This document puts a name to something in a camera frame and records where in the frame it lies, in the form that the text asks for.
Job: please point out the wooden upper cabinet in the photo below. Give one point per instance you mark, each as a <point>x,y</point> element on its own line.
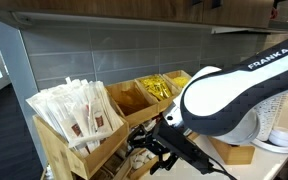
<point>117,8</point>

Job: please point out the brown packets pile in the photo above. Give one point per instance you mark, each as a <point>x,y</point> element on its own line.
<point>112,164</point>

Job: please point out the bamboo organizer for stir sticks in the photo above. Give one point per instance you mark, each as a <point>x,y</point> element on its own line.
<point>97,156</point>

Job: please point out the yellow sweetener packets pile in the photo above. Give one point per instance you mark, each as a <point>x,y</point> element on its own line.
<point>155,88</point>
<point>180,81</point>

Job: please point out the white round tray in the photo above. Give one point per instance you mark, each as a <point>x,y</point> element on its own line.
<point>284,149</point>

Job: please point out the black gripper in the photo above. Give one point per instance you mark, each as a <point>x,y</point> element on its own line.
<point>184,146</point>

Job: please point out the tiered bamboo shelf organizer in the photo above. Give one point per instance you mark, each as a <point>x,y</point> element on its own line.
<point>140,116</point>

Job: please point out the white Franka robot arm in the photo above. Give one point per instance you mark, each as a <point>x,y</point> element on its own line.
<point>234,100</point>

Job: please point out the long bamboo tea box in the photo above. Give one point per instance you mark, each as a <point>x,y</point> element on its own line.
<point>234,155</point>

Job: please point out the under-cabinet light strip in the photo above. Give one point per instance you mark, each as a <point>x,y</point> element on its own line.
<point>84,19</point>

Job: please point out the white creamer cups pile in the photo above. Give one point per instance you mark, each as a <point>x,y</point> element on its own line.
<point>139,163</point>

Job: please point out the white wrapped stir sticks bundle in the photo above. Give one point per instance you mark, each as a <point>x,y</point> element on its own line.
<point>74,106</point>

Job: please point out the white cup lids stack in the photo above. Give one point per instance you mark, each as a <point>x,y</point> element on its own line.
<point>282,136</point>

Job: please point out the printed paper cup stack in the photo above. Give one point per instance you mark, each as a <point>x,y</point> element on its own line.
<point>268,130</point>
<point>280,103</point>

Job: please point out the white packets pile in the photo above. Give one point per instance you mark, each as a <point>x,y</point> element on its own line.
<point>149,125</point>

